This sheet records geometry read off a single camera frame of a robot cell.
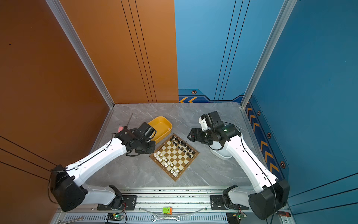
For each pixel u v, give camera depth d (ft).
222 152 2.81
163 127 3.35
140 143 1.90
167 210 2.28
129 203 2.41
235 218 2.31
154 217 2.28
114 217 2.32
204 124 2.27
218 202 2.38
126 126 3.45
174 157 2.92
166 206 2.43
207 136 2.02
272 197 1.22
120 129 3.36
